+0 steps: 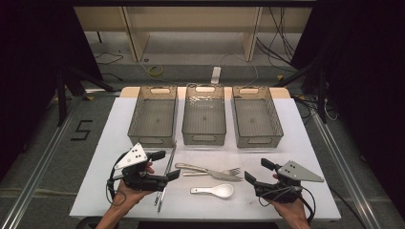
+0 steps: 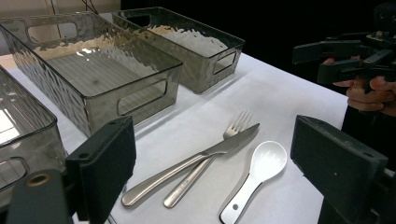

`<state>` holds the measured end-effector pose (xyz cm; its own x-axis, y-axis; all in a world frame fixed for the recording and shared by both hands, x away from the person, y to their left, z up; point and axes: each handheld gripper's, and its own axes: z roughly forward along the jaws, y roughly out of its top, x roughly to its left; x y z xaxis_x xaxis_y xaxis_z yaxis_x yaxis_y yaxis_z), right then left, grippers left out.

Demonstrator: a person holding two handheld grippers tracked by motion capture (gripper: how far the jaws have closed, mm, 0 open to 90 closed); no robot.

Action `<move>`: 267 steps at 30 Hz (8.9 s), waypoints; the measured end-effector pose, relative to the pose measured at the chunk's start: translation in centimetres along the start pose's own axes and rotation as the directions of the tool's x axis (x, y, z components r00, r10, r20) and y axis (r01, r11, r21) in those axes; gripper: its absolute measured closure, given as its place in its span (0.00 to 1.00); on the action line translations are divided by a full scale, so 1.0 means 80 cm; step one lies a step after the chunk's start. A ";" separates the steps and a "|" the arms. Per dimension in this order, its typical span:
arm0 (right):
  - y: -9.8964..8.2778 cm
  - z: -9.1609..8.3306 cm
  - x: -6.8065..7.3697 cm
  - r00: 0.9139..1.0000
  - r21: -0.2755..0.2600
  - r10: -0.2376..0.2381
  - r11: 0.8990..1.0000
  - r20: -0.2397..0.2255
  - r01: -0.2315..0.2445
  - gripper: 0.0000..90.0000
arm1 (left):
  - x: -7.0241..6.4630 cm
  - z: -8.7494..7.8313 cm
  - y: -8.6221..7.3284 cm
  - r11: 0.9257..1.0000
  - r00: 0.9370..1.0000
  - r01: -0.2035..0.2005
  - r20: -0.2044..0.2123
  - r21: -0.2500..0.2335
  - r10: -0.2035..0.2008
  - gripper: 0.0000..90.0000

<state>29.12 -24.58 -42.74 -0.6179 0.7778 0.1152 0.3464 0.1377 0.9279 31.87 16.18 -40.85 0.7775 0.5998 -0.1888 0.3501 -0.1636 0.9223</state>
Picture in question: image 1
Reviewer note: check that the black metal stand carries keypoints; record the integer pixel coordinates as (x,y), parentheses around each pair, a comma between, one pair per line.
(62,95)
(322,95)

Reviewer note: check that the person's left hand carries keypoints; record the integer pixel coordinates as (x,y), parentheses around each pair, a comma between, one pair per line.
(127,194)

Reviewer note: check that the yellow tape roll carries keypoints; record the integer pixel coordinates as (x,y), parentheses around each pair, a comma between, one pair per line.
(161,71)

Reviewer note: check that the beige wooden shelf unit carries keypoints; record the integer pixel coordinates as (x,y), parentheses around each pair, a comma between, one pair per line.
(140,41)

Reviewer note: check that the metal chopstick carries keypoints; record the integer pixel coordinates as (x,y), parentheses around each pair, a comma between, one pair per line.
(162,197)
(169,159)

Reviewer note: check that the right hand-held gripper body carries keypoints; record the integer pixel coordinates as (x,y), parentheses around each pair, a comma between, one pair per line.
(283,189)

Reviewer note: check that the white power strip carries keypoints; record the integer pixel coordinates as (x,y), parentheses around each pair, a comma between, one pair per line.
(216,75)

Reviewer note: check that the grey translucent plastic bin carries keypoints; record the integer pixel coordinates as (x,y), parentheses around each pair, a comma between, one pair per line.
(154,119)
(203,117)
(256,119)

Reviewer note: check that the aluminium floor rail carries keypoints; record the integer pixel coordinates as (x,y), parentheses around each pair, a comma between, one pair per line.
(342,165)
(44,165)

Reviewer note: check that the person's right hand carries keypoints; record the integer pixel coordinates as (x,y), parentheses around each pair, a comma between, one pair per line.
(293,211)

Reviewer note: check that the white table mat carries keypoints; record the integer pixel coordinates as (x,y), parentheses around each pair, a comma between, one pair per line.
(207,208)

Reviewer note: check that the black curtain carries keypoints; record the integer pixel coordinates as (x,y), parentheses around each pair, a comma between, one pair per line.
(366,63)
(31,63)

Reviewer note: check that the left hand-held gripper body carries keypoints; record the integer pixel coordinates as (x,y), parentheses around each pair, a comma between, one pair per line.
(137,178)

